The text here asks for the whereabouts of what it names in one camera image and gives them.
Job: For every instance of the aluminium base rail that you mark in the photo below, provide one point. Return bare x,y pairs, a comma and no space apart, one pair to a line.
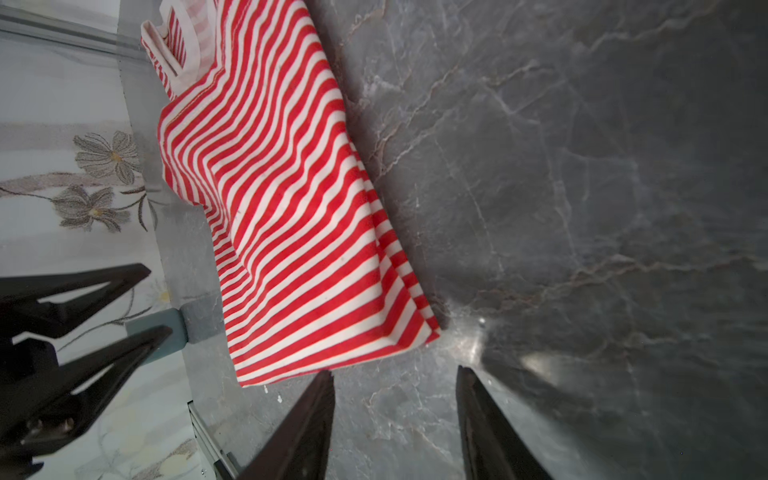
221,465

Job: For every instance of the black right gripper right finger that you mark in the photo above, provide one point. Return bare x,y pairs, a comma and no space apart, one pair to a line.
491,447

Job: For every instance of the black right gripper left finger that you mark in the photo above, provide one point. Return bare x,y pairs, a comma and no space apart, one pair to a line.
299,448

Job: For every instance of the red white striped tank top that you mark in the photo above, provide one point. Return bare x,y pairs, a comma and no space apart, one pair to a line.
311,272

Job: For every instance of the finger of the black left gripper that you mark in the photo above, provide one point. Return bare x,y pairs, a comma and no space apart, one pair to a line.
54,305
46,411

